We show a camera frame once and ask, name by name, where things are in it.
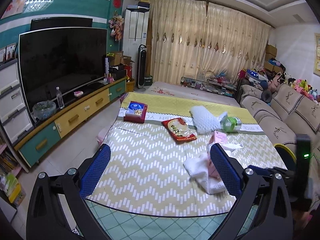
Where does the yellow rimmed trash bin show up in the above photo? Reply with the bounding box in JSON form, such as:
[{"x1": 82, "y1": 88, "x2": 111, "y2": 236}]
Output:
[{"x1": 274, "y1": 144, "x2": 297, "y2": 171}]

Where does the yellow green tv cabinet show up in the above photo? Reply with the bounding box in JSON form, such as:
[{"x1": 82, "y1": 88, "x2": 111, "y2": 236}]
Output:
[{"x1": 14, "y1": 77, "x2": 127, "y2": 171}]

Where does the white foam fruit net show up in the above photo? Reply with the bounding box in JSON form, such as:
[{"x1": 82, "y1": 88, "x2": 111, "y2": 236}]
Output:
[{"x1": 190, "y1": 106, "x2": 228, "y2": 135}]

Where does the beige sofa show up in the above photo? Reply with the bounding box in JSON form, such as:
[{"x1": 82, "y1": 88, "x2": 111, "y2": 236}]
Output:
[{"x1": 237, "y1": 84, "x2": 319, "y2": 209}]

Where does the blue tissue pack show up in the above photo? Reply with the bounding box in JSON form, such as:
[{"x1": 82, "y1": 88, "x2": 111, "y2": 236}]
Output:
[{"x1": 125, "y1": 101, "x2": 145, "y2": 116}]

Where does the beige curtain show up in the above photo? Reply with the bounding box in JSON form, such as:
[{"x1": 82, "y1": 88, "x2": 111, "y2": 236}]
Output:
[{"x1": 149, "y1": 0, "x2": 271, "y2": 85}]

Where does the red snack wrapper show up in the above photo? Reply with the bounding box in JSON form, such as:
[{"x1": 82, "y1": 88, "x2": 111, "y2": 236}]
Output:
[{"x1": 162, "y1": 117, "x2": 197, "y2": 142}]

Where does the white standing air conditioner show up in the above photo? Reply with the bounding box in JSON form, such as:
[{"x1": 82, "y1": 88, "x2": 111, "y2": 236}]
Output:
[{"x1": 122, "y1": 5, "x2": 149, "y2": 81}]

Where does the clear green plastic bottle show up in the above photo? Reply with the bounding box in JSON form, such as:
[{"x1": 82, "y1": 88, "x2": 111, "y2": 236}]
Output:
[{"x1": 220, "y1": 116, "x2": 242, "y2": 133}]

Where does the green patterned tablecloth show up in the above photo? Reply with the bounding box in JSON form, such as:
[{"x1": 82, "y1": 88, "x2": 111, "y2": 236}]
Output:
[{"x1": 86, "y1": 92, "x2": 284, "y2": 239}]

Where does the white drawer cabinet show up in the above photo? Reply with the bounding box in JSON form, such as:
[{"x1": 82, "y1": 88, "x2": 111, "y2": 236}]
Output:
[{"x1": 0, "y1": 60, "x2": 33, "y2": 144}]

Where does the black tower fan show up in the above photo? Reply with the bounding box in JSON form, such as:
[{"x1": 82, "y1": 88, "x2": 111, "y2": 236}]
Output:
[{"x1": 135, "y1": 44, "x2": 147, "y2": 92}]

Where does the black television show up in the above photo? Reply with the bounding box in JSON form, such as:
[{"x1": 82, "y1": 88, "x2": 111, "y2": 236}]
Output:
[{"x1": 18, "y1": 27, "x2": 107, "y2": 111}]

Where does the pink carton box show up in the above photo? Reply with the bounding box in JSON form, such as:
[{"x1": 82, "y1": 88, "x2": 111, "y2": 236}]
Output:
[{"x1": 207, "y1": 131, "x2": 228, "y2": 179}]

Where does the clear water bottle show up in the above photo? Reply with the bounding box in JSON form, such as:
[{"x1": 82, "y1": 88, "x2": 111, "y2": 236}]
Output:
[{"x1": 56, "y1": 87, "x2": 65, "y2": 109}]

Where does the floral floor mat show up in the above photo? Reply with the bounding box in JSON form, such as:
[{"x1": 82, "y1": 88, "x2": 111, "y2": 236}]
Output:
[{"x1": 145, "y1": 81, "x2": 240, "y2": 107}]

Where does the glass ashtray bowl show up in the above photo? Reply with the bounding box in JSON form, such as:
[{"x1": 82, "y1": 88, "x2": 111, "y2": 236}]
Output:
[{"x1": 33, "y1": 101, "x2": 56, "y2": 121}]

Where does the white tissue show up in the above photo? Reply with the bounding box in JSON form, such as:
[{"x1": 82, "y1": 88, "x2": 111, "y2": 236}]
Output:
[{"x1": 183, "y1": 142, "x2": 244, "y2": 195}]

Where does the red tray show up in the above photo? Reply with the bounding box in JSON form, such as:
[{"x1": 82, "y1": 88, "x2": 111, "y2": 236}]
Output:
[{"x1": 124, "y1": 104, "x2": 148, "y2": 124}]

